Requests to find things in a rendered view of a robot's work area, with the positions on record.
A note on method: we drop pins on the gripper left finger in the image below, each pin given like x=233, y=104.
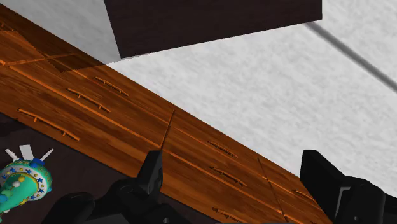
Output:
x=149, y=183

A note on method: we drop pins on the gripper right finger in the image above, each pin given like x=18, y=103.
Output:
x=341, y=189

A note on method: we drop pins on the wooden chest of drawers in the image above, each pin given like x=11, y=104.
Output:
x=124, y=124

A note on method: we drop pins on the teal starred toy figure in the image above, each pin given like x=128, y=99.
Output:
x=23, y=183

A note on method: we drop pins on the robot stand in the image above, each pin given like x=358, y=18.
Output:
x=211, y=24

